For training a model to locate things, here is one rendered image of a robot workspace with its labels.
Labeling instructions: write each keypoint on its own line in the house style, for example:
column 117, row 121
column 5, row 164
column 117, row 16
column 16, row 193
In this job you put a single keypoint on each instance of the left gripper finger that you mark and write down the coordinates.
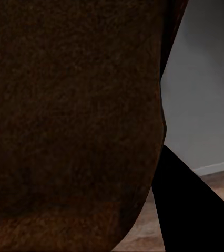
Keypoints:
column 190, row 213

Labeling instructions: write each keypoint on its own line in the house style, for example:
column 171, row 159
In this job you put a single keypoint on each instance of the sandal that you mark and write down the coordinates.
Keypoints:
column 82, row 126

